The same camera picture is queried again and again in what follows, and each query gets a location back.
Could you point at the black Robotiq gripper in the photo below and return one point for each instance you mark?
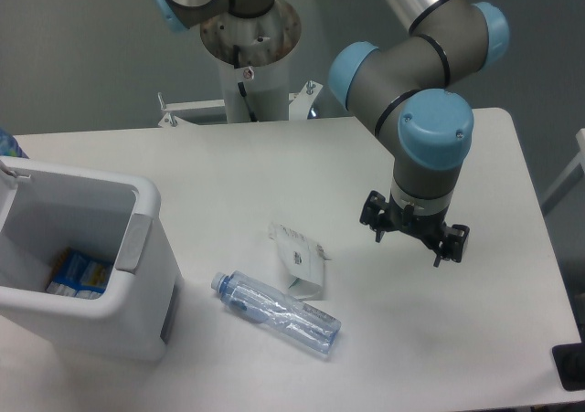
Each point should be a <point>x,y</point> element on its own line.
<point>447,242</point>

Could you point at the white paper carton trash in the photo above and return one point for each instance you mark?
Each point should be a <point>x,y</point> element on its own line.
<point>304,262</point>

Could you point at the clear crushed plastic bottle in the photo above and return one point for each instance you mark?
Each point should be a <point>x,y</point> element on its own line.
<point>260,303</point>

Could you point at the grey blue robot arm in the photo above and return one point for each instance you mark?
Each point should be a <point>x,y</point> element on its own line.
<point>400,95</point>

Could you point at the white plastic trash can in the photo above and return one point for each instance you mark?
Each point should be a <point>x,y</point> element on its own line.
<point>47,208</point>

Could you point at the blue packaging in bin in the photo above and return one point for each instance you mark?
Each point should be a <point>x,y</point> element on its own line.
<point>79,275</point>

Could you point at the blue patterned object at left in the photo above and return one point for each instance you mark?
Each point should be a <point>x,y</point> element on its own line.
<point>9,146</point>

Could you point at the white frame at right edge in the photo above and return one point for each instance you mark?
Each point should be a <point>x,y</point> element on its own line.
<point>566,180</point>

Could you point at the white pedestal base frame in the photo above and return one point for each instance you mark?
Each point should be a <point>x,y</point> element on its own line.
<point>300,106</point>

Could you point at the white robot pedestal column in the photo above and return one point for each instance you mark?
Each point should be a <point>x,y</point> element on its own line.
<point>253,55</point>

